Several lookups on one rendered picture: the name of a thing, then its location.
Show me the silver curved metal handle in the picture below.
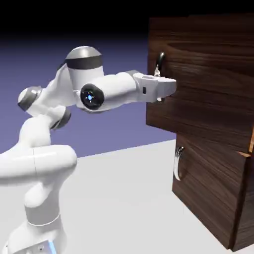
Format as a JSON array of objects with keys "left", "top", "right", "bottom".
[{"left": 173, "top": 146, "right": 186, "bottom": 182}]

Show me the dark curved metal handle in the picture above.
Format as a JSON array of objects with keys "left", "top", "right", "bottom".
[{"left": 153, "top": 52, "right": 166, "bottom": 103}]

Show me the dark wood cabinet door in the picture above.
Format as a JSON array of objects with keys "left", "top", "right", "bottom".
[
  {"left": 172, "top": 132, "right": 249, "bottom": 250},
  {"left": 145, "top": 14, "right": 254, "bottom": 154}
]

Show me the dark wood cabinet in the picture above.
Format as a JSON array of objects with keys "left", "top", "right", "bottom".
[{"left": 145, "top": 14, "right": 254, "bottom": 253}]

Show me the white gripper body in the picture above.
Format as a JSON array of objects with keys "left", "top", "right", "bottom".
[{"left": 156, "top": 76, "right": 178, "bottom": 99}]

